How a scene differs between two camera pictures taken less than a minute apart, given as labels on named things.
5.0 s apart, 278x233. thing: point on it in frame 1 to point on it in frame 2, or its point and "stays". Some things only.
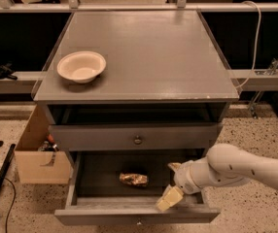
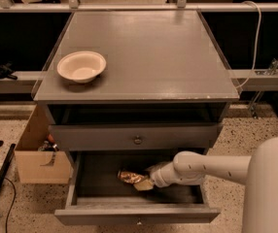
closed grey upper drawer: x=137 y=136 stays
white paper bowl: x=82 y=67 stays
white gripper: x=183 y=177 to x=161 y=177
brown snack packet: x=138 y=180 stays
